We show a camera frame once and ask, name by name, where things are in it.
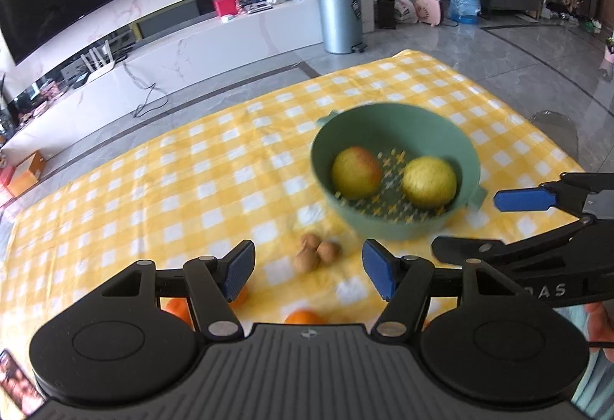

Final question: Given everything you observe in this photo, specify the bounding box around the white plastic bag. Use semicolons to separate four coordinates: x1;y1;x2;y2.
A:
393;0;418;24

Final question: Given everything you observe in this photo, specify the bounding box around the yellow checked tablecloth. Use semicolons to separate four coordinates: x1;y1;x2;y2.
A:
1;50;578;363

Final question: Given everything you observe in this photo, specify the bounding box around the white TV console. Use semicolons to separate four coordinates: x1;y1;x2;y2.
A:
3;0;323;165

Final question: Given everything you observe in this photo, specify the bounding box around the black power cable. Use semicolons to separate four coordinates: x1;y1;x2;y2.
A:
124;59;170;119

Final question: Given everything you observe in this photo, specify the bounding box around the yellow lemon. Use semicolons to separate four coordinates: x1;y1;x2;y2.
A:
402;156;458;210

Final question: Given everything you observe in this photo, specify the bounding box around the white wifi router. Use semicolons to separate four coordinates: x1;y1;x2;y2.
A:
80;40;116;83

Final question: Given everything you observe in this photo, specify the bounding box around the orange cardboard box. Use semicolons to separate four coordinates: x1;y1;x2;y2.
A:
6;151;46;197

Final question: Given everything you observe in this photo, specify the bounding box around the large yellow-green pear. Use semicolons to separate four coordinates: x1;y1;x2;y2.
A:
331;147;382;201

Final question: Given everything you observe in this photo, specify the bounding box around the grey metal trash can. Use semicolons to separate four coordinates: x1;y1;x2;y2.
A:
317;0;366;55

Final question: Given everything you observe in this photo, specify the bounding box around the green colander bowl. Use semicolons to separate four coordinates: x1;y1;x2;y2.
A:
310;103;486;241

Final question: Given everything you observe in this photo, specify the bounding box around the orange mandarin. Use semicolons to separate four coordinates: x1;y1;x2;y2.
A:
230;286;249;310
163;297;193;326
284;309;327;326

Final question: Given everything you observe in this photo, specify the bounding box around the pink pig toy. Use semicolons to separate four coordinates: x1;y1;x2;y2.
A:
414;0;442;27

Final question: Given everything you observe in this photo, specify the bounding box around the red box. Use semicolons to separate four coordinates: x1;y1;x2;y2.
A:
212;0;238;18

